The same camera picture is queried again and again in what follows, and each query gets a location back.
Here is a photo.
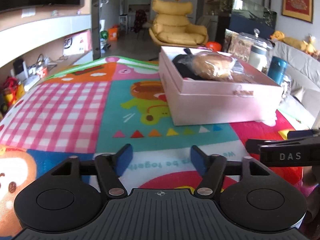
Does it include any packaged bread bun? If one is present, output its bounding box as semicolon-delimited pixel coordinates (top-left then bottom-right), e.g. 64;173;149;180
190;51;244;81

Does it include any black plush toy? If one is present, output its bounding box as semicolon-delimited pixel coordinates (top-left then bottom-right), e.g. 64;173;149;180
172;48;201;80

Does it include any colourful play mat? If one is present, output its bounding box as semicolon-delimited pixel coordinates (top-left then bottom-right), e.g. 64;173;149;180
1;57;315;239

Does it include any pink cardboard box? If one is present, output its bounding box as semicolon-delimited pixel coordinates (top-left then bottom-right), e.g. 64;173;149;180
159;46;283;126

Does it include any small glass seed jar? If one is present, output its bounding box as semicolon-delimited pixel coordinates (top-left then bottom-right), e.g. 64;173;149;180
281;75;292;103

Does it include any grey sofa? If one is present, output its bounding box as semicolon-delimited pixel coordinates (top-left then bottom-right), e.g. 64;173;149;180
273;41;319;117

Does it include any teal thermos bottle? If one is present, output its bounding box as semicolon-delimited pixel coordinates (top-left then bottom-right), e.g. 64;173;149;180
267;56;287;85

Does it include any white thermos bottle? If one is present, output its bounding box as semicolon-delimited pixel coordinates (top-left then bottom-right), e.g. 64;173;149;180
248;45;267;71

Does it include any yellow duck plush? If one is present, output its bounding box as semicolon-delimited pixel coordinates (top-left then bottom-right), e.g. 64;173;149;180
270;30;319;57

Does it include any white flat box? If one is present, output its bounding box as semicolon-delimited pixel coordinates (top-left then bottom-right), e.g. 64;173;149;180
23;75;40;92

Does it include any large glass nut jar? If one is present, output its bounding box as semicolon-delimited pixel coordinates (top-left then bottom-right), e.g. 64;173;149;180
222;28;273;62

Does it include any yellow toy truck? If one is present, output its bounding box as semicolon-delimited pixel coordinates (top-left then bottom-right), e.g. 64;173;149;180
1;77;25;108

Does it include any white SF parcel box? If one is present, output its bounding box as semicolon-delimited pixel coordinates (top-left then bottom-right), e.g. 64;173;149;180
63;30;92;56

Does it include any watermelon ball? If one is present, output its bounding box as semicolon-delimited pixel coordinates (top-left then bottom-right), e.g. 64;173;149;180
100;30;108;40

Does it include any orange paper bag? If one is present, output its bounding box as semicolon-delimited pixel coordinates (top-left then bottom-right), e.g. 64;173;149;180
108;25;119;41

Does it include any glass fish tank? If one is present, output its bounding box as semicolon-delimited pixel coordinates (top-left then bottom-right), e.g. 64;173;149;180
216;0;277;39

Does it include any yellow lounge chair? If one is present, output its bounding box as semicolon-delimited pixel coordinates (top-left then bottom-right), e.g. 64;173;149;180
149;0;209;48

